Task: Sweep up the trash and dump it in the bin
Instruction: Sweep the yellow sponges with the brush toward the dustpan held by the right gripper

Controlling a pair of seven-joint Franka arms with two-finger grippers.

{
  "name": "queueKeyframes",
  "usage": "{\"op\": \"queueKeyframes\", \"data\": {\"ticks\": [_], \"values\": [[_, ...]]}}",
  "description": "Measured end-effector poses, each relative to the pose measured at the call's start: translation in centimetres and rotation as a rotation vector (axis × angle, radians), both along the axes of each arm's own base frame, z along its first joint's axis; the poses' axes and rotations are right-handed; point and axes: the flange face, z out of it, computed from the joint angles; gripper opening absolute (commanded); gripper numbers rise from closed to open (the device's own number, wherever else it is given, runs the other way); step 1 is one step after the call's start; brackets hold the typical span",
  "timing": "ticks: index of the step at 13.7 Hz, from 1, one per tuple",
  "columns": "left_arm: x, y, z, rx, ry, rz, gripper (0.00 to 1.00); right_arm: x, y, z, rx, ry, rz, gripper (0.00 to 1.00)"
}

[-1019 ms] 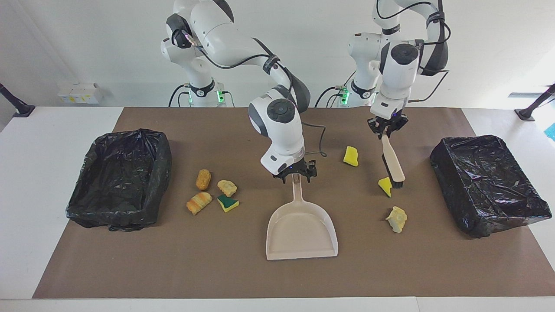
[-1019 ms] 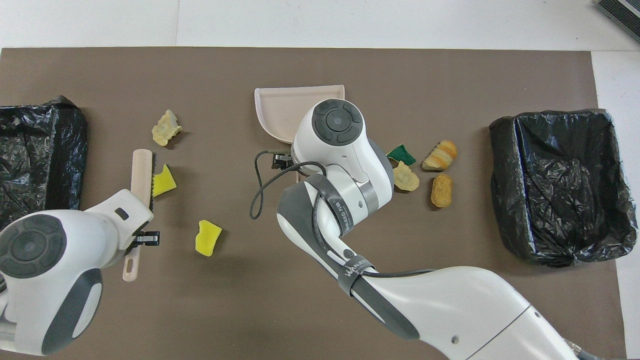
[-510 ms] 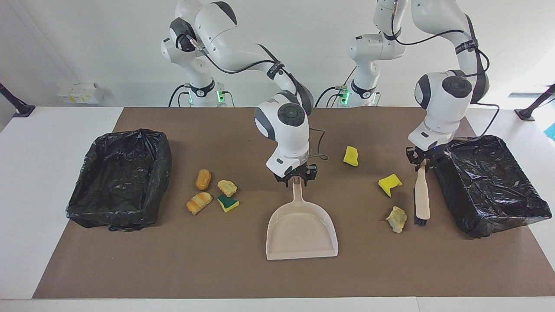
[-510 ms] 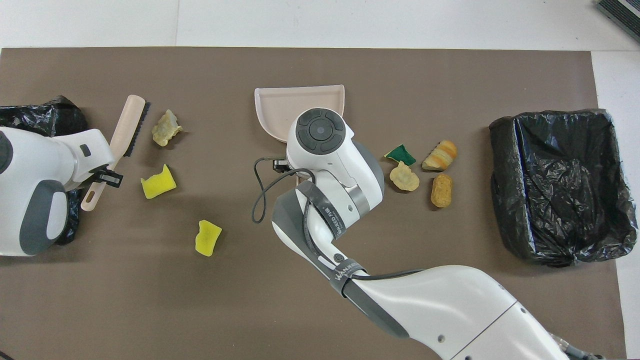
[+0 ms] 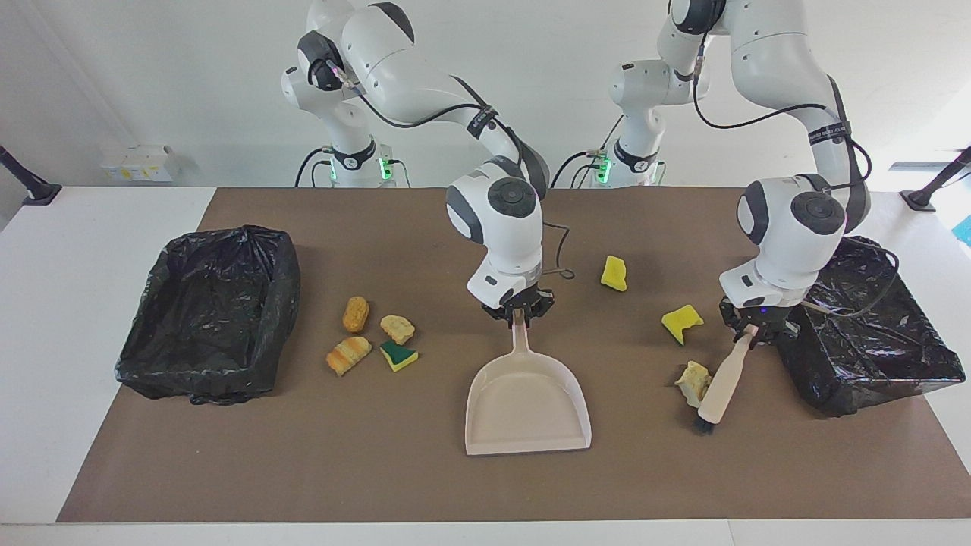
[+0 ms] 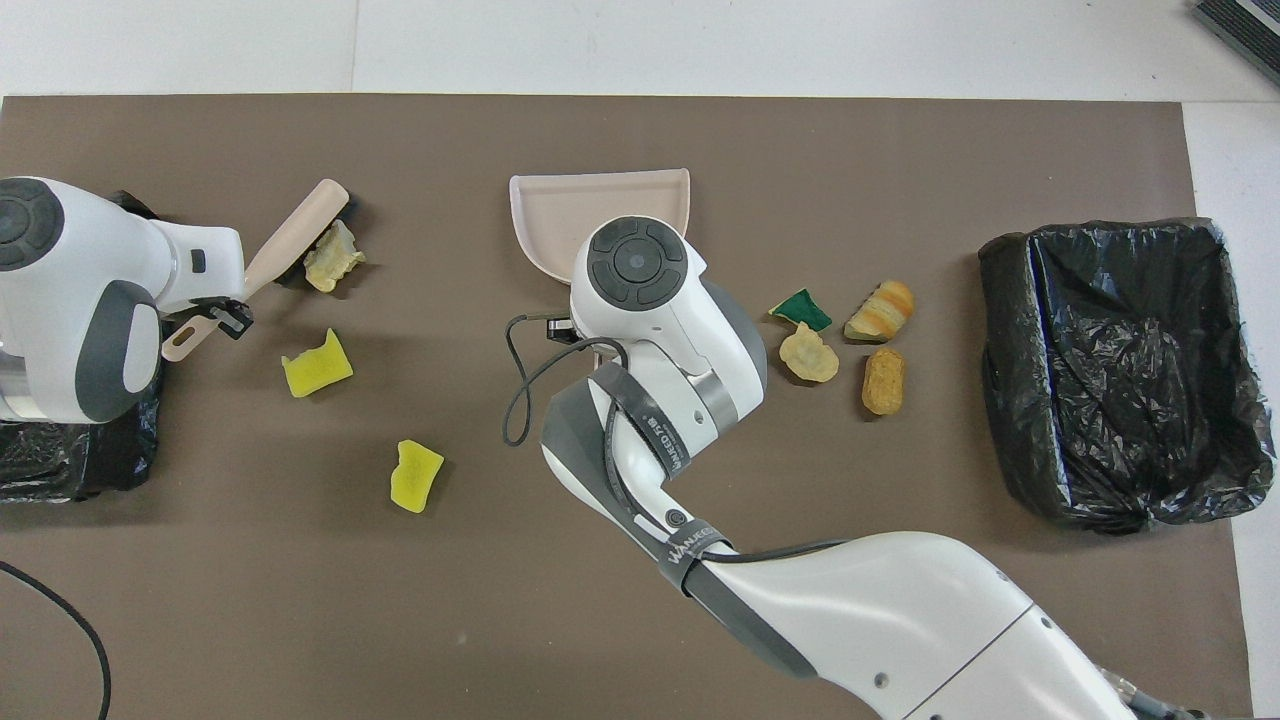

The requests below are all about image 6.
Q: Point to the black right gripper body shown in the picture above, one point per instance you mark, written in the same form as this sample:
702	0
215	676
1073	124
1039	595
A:
560	328

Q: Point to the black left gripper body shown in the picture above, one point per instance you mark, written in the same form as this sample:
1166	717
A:
235	318

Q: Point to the notched yellow sponge piece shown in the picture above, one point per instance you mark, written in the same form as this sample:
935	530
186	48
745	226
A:
317	365

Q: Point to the beige hand brush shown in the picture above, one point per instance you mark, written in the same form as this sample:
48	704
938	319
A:
295	235

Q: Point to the pale torn bread chunk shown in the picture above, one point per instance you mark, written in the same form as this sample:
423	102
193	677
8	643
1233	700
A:
333	258

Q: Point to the beige plastic dustpan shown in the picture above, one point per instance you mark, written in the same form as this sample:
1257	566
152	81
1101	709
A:
570	205

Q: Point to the squarish yellow sponge piece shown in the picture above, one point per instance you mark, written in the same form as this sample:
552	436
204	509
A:
416	477

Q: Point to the green and yellow sponge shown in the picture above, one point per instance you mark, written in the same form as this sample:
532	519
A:
803	310

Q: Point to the pale bread piece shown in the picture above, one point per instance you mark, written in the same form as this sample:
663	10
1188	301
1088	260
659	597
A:
808	355

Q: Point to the striped croissant bread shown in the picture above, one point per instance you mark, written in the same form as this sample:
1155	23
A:
880	312

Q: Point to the oval brown bread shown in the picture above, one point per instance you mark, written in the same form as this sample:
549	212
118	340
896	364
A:
884	381

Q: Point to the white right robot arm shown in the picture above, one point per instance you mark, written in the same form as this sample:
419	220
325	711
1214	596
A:
900	620

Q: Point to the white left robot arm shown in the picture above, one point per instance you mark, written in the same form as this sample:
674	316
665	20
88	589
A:
80	300

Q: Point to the black bag-lined bin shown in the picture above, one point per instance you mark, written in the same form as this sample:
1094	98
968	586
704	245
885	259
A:
60	460
1130	380

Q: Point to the brown table mat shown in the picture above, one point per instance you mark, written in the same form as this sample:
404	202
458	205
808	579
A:
640	140

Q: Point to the dark ribbed device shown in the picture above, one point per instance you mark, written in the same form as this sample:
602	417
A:
1250	25

